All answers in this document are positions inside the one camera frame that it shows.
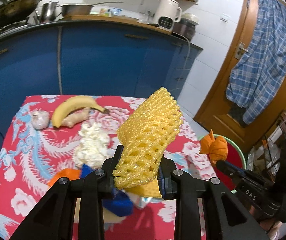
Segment cream yellow sponge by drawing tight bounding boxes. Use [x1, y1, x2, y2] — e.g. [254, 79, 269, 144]
[103, 213, 127, 224]

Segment crumpled white paper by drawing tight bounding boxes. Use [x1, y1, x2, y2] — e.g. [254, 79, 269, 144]
[72, 122, 112, 169]

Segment blue mesh sponge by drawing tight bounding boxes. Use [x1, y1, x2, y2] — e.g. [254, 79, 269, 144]
[79, 159, 134, 226]

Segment white garlic bulb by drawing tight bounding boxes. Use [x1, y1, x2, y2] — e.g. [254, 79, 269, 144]
[31, 111, 50, 130]

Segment white electric kettle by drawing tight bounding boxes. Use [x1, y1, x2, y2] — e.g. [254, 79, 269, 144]
[152, 0, 182, 31]

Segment yellow banana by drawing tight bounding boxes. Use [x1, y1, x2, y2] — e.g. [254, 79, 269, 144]
[51, 95, 109, 128]

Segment metal door handle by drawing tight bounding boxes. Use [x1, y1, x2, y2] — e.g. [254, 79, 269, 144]
[234, 42, 249, 60]

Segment small orange knotted bag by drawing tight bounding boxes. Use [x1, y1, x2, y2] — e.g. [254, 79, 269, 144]
[199, 130, 228, 167]

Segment person's right hand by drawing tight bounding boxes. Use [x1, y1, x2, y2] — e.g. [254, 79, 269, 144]
[259, 218, 283, 240]

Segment dark rice cooker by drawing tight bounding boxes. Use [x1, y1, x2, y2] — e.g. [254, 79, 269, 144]
[172, 13, 199, 41]

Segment orange plastic bag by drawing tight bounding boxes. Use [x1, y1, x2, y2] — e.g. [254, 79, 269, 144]
[47, 168, 81, 187]

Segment metal wire rack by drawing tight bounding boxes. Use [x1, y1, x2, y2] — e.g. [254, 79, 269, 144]
[246, 111, 286, 181]

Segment red green plastic basin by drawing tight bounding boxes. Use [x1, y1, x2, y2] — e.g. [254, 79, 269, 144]
[213, 134, 246, 193]

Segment blue plaid shirt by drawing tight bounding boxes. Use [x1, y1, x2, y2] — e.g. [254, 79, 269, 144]
[226, 0, 286, 125]

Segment yellow foam fruit net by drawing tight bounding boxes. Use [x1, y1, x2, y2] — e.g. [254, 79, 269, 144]
[113, 87, 183, 190]

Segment black wok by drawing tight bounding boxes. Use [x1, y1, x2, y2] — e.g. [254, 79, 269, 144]
[0, 0, 42, 28]

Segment steel frying pan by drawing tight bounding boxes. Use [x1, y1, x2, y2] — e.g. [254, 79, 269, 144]
[59, 1, 122, 17]

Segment ginger root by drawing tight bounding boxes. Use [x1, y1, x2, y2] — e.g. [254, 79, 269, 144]
[61, 107, 90, 128]

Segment white power cable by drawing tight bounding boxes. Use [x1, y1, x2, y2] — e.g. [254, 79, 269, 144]
[174, 32, 191, 71]

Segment blue kitchen cabinets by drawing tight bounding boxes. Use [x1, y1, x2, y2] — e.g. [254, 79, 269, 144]
[0, 22, 202, 148]

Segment red floral tablecloth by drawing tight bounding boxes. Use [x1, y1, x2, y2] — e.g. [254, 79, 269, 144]
[0, 95, 217, 239]

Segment small white card box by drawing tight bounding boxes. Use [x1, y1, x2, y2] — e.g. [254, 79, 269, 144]
[131, 195, 153, 209]

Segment small steel kettle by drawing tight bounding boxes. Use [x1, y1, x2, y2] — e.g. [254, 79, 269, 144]
[35, 1, 60, 23]

